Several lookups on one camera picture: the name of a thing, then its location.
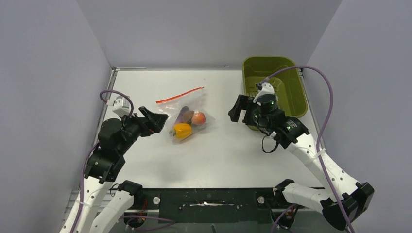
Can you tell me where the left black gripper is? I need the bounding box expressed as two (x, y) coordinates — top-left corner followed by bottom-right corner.
(118, 106), (168, 154)

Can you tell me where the purple toy eggplant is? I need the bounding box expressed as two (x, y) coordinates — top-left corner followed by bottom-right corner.
(175, 106), (190, 124)

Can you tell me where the yellow toy bell pepper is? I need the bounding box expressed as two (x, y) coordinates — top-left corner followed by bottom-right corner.
(172, 123), (192, 140)

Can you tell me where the clear zip top bag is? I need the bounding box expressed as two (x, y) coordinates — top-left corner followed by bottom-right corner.
(155, 87), (215, 144)

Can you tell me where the olive green plastic basket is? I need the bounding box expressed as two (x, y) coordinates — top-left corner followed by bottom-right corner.
(242, 56), (308, 118)

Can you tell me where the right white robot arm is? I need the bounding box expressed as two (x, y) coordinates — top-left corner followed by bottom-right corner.
(228, 94), (375, 231)

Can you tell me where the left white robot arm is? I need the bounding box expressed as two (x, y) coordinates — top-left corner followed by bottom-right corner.
(61, 107), (169, 233)

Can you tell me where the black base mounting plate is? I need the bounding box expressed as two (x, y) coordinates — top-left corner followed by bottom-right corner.
(125, 188), (291, 227)

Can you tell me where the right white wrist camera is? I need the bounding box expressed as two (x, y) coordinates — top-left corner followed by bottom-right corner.
(253, 82), (275, 103)

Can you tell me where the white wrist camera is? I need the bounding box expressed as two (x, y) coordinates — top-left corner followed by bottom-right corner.
(253, 82), (275, 103)
(109, 96), (131, 117)

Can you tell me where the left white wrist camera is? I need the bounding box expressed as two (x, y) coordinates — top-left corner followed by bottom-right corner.
(109, 96), (131, 117)

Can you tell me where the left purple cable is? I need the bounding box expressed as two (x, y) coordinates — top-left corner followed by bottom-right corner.
(69, 90), (176, 233)

